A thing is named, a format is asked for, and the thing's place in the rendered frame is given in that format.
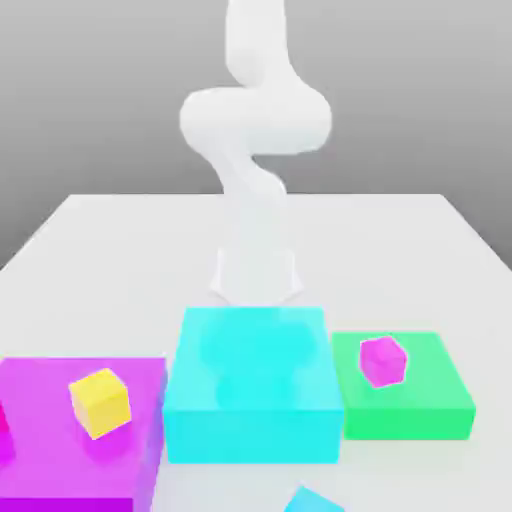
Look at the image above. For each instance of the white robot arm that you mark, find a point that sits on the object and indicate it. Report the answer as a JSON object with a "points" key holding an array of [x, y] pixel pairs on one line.
{"points": [[256, 120]]}

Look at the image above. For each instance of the small magenta cube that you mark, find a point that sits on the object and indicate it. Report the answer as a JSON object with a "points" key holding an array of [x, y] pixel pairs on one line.
{"points": [[382, 362]]}

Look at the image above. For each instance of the small yellow cube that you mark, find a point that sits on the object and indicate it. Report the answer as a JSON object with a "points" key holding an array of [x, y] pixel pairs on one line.
{"points": [[100, 404]]}

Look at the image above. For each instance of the small light blue cube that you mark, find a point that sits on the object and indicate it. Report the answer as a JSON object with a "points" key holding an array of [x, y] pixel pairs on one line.
{"points": [[306, 502]]}

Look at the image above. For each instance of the large cyan box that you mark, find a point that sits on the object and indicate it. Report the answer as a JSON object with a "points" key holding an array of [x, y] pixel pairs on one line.
{"points": [[253, 384]]}

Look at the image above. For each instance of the large green box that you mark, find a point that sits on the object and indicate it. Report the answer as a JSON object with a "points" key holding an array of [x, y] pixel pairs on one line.
{"points": [[416, 412]]}

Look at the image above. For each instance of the large magenta box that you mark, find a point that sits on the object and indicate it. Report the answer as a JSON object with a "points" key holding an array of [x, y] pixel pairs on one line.
{"points": [[48, 460]]}

